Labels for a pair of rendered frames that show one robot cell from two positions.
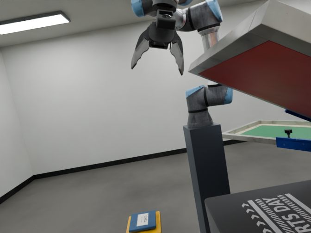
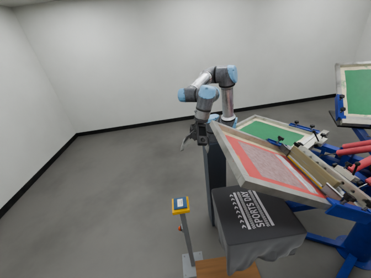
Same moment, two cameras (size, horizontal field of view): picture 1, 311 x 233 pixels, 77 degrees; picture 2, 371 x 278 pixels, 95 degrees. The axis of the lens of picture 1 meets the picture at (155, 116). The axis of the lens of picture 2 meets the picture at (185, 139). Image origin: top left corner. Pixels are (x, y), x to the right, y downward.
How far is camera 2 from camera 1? 62 cm
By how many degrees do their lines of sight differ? 24
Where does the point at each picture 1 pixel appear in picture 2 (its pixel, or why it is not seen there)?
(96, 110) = (123, 80)
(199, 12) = (221, 76)
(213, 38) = (228, 93)
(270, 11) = (244, 184)
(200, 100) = not seen: hidden behind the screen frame
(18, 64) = (37, 29)
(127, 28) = not seen: outside the picture
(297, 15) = (253, 185)
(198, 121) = (212, 139)
